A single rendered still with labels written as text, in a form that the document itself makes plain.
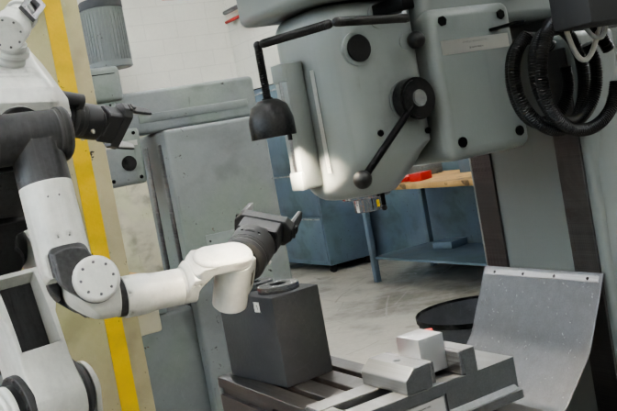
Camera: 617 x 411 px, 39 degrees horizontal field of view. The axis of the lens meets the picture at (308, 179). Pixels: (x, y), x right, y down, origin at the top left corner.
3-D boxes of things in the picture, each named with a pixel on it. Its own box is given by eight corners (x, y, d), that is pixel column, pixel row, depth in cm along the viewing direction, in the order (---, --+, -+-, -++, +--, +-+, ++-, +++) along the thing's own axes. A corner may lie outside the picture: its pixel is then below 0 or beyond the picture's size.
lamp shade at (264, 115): (242, 142, 138) (235, 104, 138) (274, 137, 143) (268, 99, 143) (273, 137, 133) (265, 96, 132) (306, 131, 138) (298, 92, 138)
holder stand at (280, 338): (286, 388, 177) (269, 292, 176) (231, 375, 195) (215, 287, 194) (333, 371, 184) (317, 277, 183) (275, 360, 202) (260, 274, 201)
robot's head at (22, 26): (-15, 58, 160) (-11, 12, 156) (1, 38, 169) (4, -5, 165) (23, 65, 161) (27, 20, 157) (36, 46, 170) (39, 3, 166)
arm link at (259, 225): (297, 210, 174) (279, 239, 163) (295, 251, 178) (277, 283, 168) (237, 199, 176) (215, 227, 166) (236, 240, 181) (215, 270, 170)
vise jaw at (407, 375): (408, 396, 136) (403, 372, 136) (363, 383, 147) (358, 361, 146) (437, 384, 139) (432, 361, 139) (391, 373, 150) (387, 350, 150)
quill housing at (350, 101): (354, 202, 138) (319, 1, 136) (292, 205, 156) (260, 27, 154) (448, 181, 147) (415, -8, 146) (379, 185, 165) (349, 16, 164)
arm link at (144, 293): (191, 301, 150) (79, 324, 141) (174, 311, 159) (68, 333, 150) (178, 242, 153) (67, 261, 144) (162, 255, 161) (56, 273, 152)
